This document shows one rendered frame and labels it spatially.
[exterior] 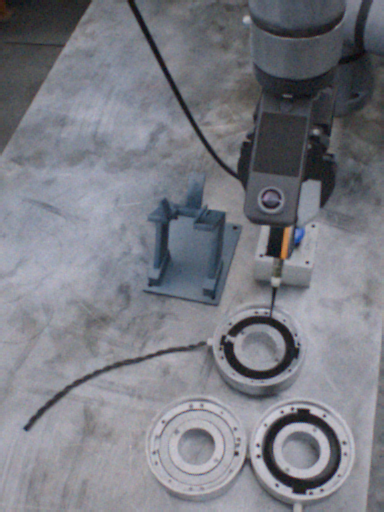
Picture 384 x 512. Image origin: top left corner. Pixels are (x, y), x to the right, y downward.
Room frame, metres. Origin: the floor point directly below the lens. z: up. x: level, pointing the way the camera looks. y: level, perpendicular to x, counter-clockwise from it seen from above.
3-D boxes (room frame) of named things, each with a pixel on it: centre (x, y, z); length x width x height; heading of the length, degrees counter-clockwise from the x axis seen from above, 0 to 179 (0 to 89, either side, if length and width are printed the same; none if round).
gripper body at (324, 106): (0.42, -0.12, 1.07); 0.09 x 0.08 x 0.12; 156
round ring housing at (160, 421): (0.20, 0.03, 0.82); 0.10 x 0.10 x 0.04
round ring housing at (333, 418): (0.18, -0.08, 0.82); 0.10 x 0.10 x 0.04
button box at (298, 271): (0.43, -0.12, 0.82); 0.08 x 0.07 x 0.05; 158
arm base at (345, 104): (0.75, -0.26, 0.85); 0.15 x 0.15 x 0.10
